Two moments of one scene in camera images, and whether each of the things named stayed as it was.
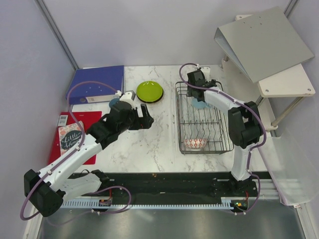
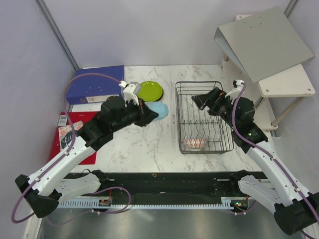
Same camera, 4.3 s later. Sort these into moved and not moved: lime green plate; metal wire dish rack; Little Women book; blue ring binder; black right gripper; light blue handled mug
Moved: light blue handled mug; black right gripper
Not moved: Little Women book; lime green plate; metal wire dish rack; blue ring binder
